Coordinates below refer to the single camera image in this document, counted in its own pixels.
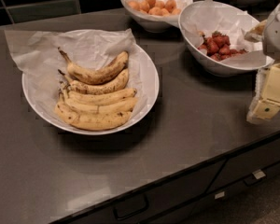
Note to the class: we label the black right drawer handle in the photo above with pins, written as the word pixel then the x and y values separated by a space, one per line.
pixel 255 178

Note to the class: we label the red strawberries pile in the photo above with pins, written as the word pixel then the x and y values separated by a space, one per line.
pixel 218 47

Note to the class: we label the white bowl of apricots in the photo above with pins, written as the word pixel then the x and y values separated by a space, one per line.
pixel 152 24

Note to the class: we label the left dark drawer front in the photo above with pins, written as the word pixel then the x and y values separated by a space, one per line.
pixel 162 196

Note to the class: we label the yellow banana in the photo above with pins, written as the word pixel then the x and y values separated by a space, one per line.
pixel 100 99
pixel 125 105
pixel 91 122

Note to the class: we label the spotted banana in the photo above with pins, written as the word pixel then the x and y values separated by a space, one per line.
pixel 116 84
pixel 96 77

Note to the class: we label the bottom yellow banana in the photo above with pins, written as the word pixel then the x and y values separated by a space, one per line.
pixel 91 122

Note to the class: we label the white paper under bananas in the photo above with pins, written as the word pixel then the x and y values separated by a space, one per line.
pixel 37 53

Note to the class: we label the black drawer handle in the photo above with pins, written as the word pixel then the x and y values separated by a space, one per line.
pixel 255 178
pixel 130 207

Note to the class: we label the right dark drawer front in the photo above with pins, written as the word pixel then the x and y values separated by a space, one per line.
pixel 230 179

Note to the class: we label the black left drawer handle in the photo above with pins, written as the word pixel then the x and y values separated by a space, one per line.
pixel 130 207

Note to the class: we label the dark drawer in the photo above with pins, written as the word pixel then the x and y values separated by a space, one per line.
pixel 162 196
pixel 230 179

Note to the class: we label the white strawberry bowl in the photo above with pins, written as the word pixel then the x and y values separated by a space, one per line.
pixel 214 66

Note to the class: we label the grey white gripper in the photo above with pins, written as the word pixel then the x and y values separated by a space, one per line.
pixel 277 34

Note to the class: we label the white banana bowl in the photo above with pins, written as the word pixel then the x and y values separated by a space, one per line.
pixel 149 78

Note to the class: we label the orange apricots pile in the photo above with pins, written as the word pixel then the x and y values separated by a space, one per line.
pixel 156 7

